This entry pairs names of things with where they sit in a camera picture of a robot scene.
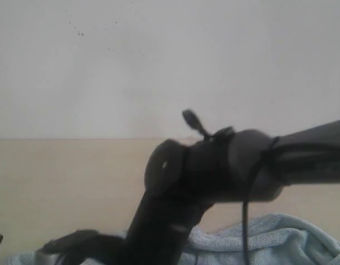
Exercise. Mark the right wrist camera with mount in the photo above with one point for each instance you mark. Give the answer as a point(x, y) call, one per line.
point(78, 247)

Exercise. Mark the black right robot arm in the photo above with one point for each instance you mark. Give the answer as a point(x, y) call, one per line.
point(183, 182)

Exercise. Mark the light blue terry towel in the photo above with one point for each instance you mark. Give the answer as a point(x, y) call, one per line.
point(271, 239)

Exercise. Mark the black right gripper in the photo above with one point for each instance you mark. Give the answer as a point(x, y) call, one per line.
point(160, 228)

